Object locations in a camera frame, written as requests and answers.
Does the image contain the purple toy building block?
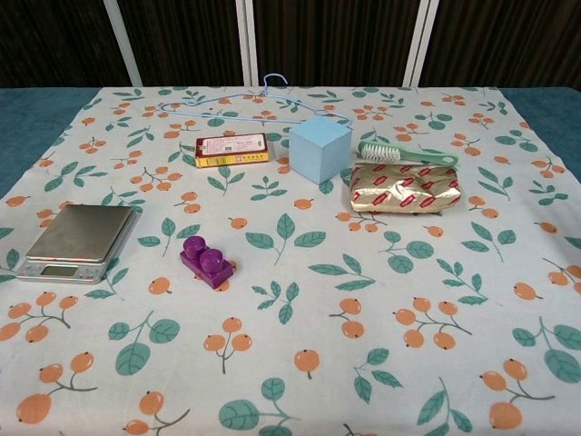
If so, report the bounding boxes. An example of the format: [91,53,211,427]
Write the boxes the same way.
[179,235,238,292]

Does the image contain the silver digital kitchen scale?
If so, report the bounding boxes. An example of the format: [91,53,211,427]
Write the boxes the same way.
[16,203,139,285]

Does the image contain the floral fruit print tablecloth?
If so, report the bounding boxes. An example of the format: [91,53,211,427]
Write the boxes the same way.
[0,85,581,436]

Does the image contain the light blue cube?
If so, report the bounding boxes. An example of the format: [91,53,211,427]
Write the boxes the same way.
[289,118,354,185]

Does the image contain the red and yellow box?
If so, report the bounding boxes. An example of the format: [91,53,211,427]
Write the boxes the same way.
[195,132,271,169]

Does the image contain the gold foil packet red labels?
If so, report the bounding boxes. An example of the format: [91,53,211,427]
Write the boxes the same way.
[349,162,463,214]

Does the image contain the green brush with white bristles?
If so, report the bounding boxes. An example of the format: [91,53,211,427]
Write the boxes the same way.
[357,140,459,166]

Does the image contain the teal table cover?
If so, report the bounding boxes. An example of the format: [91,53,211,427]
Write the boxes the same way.
[0,85,581,201]

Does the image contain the light blue wire hanger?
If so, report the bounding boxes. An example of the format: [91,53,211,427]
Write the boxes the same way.
[160,73,352,128]

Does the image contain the white folding screen frame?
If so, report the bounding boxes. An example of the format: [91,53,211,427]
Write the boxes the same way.
[102,0,440,87]

